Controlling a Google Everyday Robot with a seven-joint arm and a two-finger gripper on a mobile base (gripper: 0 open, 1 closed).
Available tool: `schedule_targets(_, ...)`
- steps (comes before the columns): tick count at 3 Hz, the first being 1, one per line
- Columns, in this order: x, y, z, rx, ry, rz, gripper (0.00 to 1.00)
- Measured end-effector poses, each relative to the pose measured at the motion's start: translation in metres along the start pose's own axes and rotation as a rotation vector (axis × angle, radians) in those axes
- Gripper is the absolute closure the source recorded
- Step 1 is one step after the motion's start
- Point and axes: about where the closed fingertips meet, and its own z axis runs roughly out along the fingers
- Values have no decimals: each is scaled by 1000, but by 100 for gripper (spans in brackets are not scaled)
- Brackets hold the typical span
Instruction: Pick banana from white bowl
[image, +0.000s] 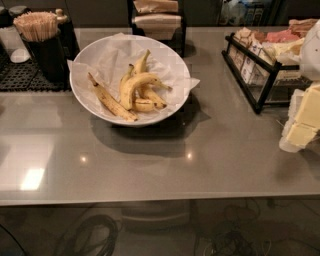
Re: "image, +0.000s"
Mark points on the upright yellow banana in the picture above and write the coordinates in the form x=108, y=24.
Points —
x=141, y=64

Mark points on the brown paper napkins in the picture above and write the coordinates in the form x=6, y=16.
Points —
x=157, y=19

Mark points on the wooden stirrer sticks bundle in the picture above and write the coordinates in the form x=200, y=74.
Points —
x=37, y=26

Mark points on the black rubber mat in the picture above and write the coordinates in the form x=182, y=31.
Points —
x=26, y=76

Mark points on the large curved yellow banana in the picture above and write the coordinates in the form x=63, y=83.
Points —
x=136, y=81

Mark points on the black wire condiment rack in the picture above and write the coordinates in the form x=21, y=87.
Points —
x=279, y=87

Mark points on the black napkin holder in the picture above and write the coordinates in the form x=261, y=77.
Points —
x=178, y=41

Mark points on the sugar and tea packets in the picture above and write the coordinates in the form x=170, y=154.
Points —
x=283, y=46

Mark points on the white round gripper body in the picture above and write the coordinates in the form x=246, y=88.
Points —
x=312, y=53

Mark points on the small yellow banana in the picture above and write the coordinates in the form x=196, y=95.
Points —
x=125, y=78

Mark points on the lower short yellow banana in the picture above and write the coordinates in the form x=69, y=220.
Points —
x=148, y=100

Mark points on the spotted banana at left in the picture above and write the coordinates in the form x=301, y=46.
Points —
x=109, y=102

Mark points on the white bowl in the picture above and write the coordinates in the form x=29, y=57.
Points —
x=100, y=53

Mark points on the black stirrer holder cup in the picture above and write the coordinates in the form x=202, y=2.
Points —
x=50, y=57

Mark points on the white paper liner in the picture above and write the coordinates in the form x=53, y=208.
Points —
x=110, y=56

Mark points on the dark bottle with wooden cap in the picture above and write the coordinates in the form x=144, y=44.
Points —
x=67, y=35

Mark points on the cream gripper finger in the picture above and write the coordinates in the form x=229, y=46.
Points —
x=309, y=109
x=296, y=137

